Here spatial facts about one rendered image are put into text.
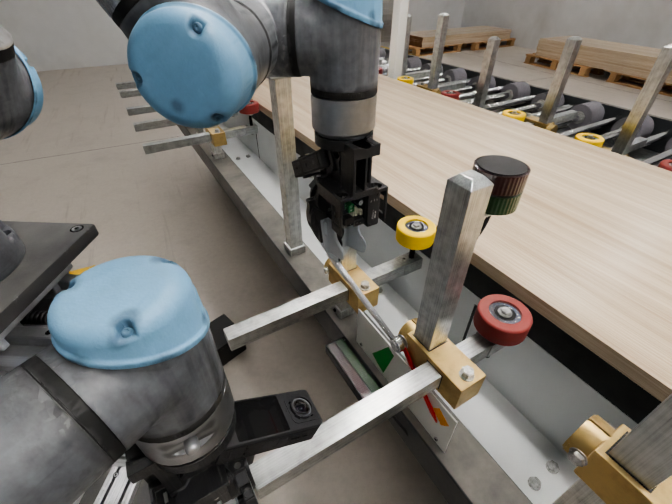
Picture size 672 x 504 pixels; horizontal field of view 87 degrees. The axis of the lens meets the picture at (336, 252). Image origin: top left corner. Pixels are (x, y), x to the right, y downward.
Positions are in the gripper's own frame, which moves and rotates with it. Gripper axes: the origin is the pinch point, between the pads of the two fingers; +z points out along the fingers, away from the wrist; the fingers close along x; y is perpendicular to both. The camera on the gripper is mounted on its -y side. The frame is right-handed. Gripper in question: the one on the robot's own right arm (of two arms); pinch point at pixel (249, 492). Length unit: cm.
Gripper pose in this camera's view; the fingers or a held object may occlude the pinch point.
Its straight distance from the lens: 52.7
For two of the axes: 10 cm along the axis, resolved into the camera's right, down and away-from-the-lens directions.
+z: 0.0, 7.8, 6.2
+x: 5.1, 5.3, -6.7
